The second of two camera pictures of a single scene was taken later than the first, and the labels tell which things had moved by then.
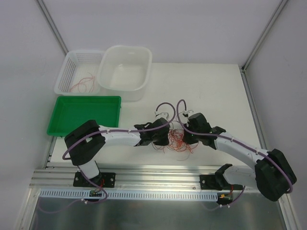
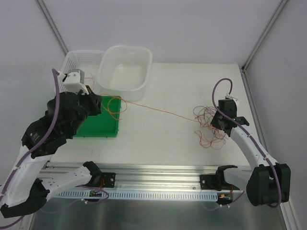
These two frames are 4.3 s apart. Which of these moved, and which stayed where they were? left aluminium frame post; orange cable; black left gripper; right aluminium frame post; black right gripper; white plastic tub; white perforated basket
Moved: orange cable; black right gripper; black left gripper
Stayed: right aluminium frame post; white perforated basket; left aluminium frame post; white plastic tub
